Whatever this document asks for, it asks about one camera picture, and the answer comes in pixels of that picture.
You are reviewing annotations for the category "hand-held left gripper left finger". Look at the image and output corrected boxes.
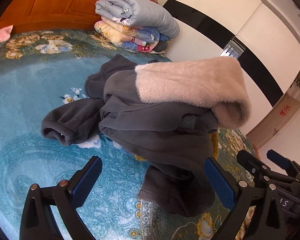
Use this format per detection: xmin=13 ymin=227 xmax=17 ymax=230
xmin=19 ymin=156 xmax=103 ymax=240

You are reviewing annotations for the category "carved wooden headboard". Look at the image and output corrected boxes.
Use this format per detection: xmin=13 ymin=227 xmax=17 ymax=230
xmin=0 ymin=0 xmax=163 ymax=34

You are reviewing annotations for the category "dark grey fleece garment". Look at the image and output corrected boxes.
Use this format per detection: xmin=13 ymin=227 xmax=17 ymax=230
xmin=41 ymin=54 xmax=219 ymax=217

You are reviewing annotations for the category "folded cartoon print blanket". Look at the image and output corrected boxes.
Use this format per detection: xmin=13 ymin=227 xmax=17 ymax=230
xmin=94 ymin=16 xmax=172 ymax=53

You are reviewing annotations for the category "white wardrobe with black stripe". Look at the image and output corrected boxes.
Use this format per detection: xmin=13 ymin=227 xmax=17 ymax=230
xmin=162 ymin=0 xmax=300 ymax=135

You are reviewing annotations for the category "pink checked cloth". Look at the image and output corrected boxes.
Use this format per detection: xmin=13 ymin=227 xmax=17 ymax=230
xmin=0 ymin=25 xmax=13 ymax=45

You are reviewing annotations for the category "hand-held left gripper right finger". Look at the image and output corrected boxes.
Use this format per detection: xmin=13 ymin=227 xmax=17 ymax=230
xmin=204 ymin=157 xmax=287 ymax=240

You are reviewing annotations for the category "small dark cloth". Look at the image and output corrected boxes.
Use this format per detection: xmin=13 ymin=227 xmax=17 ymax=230
xmin=154 ymin=41 xmax=168 ymax=53

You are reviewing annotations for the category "beige fluffy cartoon sweater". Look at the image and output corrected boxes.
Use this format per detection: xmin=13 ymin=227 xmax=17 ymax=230
xmin=135 ymin=57 xmax=252 ymax=128

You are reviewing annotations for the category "pale wooden door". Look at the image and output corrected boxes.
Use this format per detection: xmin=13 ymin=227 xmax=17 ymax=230
xmin=245 ymin=92 xmax=300 ymax=153

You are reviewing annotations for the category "pale blue folded quilt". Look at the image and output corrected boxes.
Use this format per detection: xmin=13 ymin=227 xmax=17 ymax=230
xmin=95 ymin=0 xmax=180 ymax=38

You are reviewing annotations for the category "floral teal bed blanket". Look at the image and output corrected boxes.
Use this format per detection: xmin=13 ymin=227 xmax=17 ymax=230
xmin=0 ymin=29 xmax=259 ymax=240

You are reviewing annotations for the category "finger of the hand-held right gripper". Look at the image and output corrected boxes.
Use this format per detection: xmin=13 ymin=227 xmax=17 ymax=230
xmin=267 ymin=149 xmax=300 ymax=180
xmin=236 ymin=149 xmax=268 ymax=188

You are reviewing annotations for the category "olive yellow fleece cloth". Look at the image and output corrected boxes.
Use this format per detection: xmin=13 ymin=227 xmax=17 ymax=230
xmin=207 ymin=130 xmax=219 ymax=160

